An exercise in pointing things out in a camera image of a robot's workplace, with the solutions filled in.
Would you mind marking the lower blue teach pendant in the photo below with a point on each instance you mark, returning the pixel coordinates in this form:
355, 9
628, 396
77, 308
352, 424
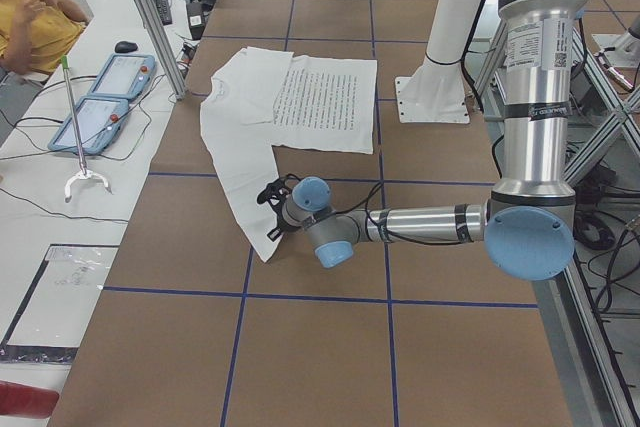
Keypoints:
99, 121

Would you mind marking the blue teach pendant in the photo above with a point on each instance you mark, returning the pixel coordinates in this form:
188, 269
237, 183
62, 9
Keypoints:
124, 76
99, 121

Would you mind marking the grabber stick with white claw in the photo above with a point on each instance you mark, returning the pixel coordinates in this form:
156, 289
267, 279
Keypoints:
84, 173

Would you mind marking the white long-sleeve printed shirt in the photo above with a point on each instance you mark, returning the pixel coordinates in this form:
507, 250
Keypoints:
263, 98

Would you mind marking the upper blue teach pendant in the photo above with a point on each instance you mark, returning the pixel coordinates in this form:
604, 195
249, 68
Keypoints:
124, 76

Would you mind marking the red object at edge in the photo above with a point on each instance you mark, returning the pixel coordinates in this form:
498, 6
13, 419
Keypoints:
26, 401

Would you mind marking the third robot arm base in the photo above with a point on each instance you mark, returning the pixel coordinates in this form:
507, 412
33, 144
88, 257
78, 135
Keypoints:
619, 51

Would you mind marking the black keyboard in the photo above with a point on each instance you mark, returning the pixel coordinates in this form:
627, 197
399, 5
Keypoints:
164, 11

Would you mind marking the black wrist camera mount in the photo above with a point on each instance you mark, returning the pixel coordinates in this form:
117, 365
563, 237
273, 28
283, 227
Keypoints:
278, 190

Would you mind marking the clear plastic sheet on desk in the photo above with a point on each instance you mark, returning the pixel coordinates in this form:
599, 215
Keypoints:
50, 322

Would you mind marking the person in yellow shirt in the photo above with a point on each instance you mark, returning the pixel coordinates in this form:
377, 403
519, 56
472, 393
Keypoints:
36, 34

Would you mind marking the black computer mouse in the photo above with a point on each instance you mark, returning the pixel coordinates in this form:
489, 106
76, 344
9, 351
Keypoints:
124, 47

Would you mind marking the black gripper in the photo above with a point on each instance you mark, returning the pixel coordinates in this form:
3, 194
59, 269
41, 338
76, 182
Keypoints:
278, 221

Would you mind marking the aluminium frame post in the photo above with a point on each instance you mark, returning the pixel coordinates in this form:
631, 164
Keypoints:
155, 29

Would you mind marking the black power adapter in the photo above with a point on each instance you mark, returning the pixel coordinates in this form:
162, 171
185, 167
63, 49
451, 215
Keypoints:
196, 19

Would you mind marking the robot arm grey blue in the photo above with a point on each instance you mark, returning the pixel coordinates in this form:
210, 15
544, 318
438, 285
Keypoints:
525, 221

